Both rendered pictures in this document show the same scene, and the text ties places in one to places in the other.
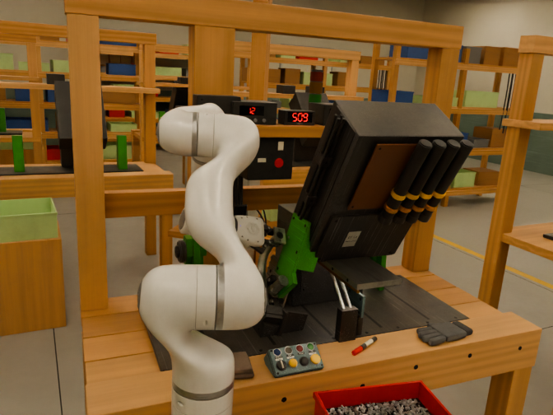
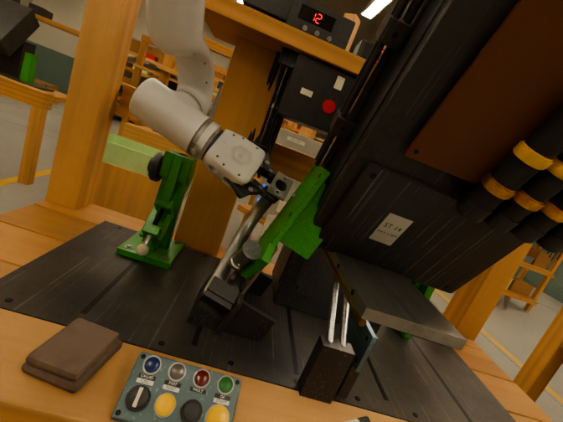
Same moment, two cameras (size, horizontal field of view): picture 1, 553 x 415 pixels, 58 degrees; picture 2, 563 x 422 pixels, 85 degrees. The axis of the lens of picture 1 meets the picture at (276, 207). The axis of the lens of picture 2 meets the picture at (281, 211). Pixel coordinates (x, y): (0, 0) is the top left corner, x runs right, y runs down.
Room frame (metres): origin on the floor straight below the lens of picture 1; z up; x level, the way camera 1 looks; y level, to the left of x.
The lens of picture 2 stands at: (0.95, -0.20, 1.29)
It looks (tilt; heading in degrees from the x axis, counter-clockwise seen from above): 13 degrees down; 15
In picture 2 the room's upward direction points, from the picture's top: 22 degrees clockwise
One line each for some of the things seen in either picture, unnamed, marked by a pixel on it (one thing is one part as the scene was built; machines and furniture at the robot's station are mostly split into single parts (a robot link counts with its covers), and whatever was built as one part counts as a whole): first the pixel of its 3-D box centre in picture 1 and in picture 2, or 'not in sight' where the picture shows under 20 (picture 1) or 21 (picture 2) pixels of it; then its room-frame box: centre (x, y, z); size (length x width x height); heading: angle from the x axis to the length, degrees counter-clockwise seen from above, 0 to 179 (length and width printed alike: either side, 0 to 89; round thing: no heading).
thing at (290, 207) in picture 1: (320, 251); (343, 250); (1.80, -0.18, 1.07); 0.30 x 0.18 x 0.34; 113
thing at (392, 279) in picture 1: (346, 263); (368, 270); (1.57, -0.24, 1.11); 0.39 x 0.16 x 0.03; 23
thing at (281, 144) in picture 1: (265, 156); (316, 98); (1.78, 0.05, 1.42); 0.17 x 0.12 x 0.15; 113
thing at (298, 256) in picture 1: (301, 247); (305, 215); (1.54, -0.09, 1.17); 0.13 x 0.12 x 0.20; 113
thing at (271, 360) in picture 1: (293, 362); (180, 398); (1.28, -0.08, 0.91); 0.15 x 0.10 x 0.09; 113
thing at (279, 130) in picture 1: (289, 128); (361, 82); (1.87, -0.03, 1.52); 0.90 x 0.25 x 0.04; 113
